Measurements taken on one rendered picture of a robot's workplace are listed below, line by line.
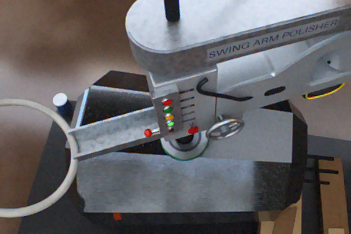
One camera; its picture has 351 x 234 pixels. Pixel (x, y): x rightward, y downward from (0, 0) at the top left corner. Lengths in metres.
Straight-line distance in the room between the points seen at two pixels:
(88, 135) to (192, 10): 0.75
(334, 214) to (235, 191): 0.93
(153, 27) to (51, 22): 2.49
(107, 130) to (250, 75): 0.63
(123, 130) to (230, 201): 0.63
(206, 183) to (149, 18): 0.99
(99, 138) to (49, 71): 1.68
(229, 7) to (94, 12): 2.43
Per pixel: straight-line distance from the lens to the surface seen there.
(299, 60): 1.37
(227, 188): 1.92
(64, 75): 3.21
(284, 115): 1.97
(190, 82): 1.21
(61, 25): 3.50
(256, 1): 1.17
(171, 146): 1.81
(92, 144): 1.65
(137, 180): 1.94
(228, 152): 1.86
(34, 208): 1.53
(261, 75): 1.38
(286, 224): 2.46
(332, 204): 2.69
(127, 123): 1.66
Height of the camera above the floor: 2.58
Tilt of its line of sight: 66 degrees down
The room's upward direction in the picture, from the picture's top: 2 degrees counter-clockwise
